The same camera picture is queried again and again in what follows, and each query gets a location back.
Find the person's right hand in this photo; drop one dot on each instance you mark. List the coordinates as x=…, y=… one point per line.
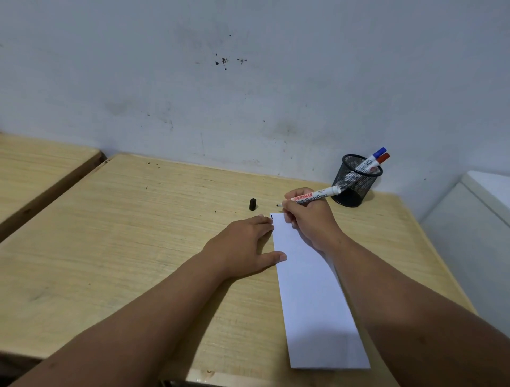
x=314, y=223

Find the person's left hand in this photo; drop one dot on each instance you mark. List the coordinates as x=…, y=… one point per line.
x=239, y=247

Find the red cap marker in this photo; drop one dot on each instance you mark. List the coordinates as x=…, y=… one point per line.
x=324, y=193

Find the black marker cap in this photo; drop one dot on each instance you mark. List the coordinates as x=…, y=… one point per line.
x=252, y=204

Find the black mesh pen holder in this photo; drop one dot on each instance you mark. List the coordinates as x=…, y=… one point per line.
x=352, y=195

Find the white paper strip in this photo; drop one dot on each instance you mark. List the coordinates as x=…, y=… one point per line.
x=314, y=303

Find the blue marker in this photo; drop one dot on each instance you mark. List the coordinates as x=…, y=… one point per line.
x=376, y=154

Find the person's right forearm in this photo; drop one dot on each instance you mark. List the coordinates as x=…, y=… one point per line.
x=414, y=319

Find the person's left forearm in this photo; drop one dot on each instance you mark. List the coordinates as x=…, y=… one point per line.
x=139, y=327

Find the white cabinet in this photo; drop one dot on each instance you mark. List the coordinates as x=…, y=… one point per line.
x=466, y=247

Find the adjacent wooden table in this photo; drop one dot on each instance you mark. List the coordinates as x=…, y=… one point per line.
x=36, y=171

